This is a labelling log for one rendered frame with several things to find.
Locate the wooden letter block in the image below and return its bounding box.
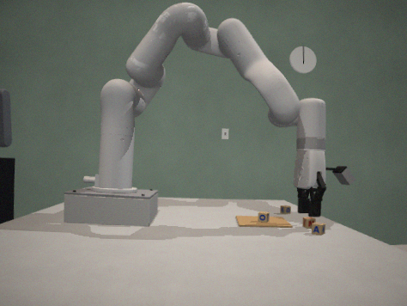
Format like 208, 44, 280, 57
302, 217, 316, 229
312, 222, 325, 236
258, 211, 270, 223
280, 205, 291, 214

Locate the tan mat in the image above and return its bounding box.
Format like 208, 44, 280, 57
236, 216, 293, 228

